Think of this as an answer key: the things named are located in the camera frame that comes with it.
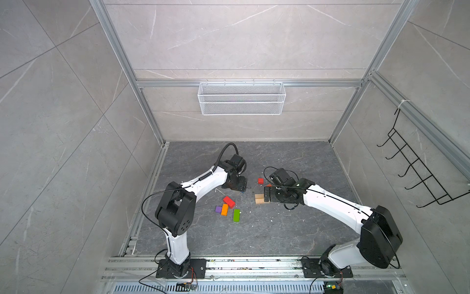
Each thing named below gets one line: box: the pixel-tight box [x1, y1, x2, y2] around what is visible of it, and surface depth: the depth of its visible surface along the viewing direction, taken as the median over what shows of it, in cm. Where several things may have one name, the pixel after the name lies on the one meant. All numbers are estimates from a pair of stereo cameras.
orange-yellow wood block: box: [220, 203, 229, 217], surface depth 91 cm
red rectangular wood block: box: [222, 196, 236, 209], surface depth 92 cm
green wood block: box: [233, 208, 241, 223], surface depth 90 cm
